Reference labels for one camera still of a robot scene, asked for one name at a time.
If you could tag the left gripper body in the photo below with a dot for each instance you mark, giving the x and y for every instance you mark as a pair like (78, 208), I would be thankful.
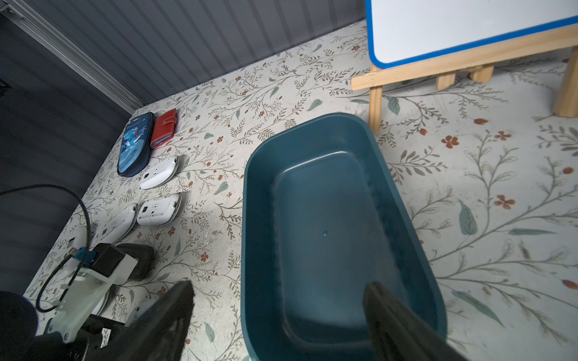
(93, 336)

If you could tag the red wallet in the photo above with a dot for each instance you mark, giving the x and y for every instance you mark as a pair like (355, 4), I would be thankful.
(164, 129)

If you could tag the wooden easel stand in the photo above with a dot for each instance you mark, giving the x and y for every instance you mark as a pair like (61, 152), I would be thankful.
(480, 63)

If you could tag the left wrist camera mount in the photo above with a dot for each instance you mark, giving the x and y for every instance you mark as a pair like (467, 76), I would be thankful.
(109, 266)

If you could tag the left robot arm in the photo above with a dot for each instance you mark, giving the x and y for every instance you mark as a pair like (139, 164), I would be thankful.
(19, 321)

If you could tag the white board blue frame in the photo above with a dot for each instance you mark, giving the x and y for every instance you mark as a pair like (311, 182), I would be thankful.
(401, 32)

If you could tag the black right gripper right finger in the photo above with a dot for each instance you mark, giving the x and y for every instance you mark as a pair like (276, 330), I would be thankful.
(397, 333)

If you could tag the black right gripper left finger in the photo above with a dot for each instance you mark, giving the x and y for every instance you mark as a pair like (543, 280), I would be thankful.
(160, 333)

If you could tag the white mouse row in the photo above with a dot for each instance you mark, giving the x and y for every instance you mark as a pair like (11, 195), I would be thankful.
(159, 174)

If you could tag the teal plastic storage box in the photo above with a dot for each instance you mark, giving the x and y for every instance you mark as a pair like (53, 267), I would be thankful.
(321, 219)

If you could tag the black mouse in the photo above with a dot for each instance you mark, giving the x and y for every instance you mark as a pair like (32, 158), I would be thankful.
(143, 254)

